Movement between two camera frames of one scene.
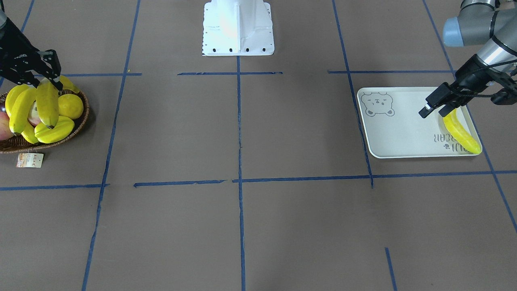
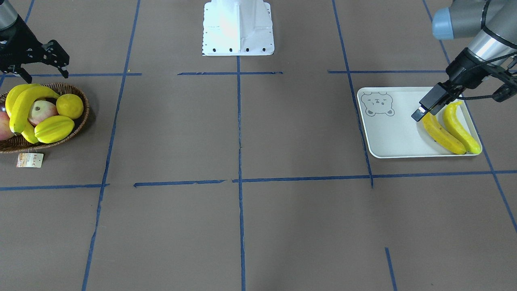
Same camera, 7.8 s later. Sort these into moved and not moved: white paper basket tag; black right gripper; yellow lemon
Moved: black right gripper
Not moved: yellow lemon; white paper basket tag
